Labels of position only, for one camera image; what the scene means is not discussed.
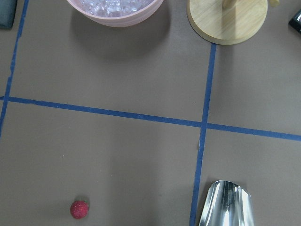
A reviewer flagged black phone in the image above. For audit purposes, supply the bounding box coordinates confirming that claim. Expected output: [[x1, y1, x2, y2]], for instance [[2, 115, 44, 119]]
[[288, 10, 301, 33]]

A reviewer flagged dark sponge with yellow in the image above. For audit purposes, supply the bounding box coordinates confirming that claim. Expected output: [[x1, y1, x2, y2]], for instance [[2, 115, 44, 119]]
[[0, 0, 17, 29]]

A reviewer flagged pink bowl with ice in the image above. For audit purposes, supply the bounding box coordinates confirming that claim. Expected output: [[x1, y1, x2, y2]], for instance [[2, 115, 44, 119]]
[[68, 0, 163, 28]]

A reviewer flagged red strawberry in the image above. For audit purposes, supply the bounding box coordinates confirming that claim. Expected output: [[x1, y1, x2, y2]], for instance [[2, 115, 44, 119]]
[[70, 200, 89, 219]]

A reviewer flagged metal scoop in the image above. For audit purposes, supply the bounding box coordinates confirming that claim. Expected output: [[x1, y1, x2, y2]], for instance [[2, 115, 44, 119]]
[[199, 180, 255, 226]]

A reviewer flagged wooden round stand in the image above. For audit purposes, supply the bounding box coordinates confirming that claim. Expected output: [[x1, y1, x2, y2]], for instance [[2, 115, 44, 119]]
[[187, 0, 268, 45]]

